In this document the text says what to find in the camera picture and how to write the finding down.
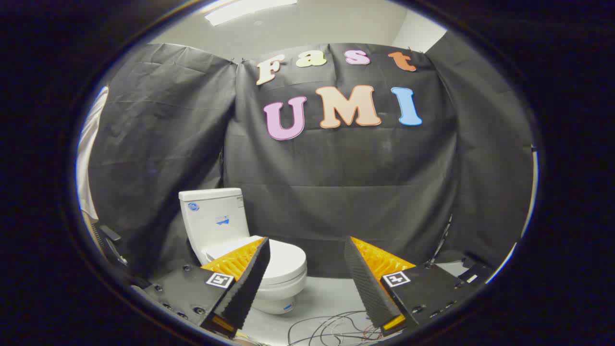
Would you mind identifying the black backdrop cloth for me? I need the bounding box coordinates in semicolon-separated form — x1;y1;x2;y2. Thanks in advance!
88;30;534;279

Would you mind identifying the thin black stand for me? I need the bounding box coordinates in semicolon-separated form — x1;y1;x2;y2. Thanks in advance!
427;214;453;266

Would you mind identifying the tangle of floor cables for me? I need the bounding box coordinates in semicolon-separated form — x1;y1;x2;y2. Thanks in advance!
287;310;385;346

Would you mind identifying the white cloth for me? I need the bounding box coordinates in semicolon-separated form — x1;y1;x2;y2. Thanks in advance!
76;86;109;222

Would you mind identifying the ceiling light panel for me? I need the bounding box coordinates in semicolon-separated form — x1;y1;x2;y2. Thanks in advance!
204;0;298;27

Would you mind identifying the white toilet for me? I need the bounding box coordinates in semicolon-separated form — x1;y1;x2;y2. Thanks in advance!
179;188;308;315

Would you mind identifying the dark equipment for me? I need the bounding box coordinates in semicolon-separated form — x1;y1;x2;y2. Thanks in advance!
92;222;129;269

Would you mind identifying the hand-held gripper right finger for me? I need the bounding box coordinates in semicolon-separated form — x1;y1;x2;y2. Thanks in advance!
344;235;474;337

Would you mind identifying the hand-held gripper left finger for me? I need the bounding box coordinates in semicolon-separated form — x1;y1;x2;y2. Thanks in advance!
144;236;271;339

